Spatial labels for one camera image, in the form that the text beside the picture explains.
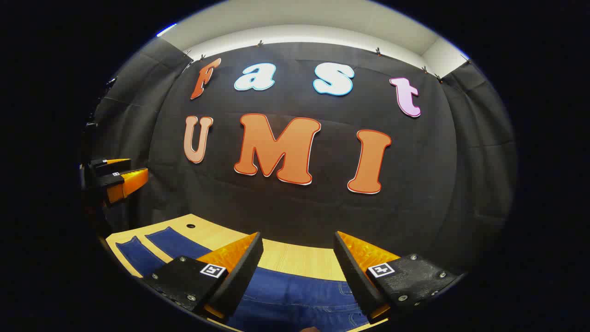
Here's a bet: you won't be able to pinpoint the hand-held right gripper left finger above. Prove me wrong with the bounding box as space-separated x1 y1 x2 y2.
141 232 264 323

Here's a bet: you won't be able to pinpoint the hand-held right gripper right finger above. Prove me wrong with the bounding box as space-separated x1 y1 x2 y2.
333 231 464 323

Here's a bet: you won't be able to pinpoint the blue jeans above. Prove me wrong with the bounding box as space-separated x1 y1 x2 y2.
115 226 372 332

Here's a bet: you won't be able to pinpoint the black backdrop cloth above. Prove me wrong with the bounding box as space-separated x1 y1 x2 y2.
85 37 517 279

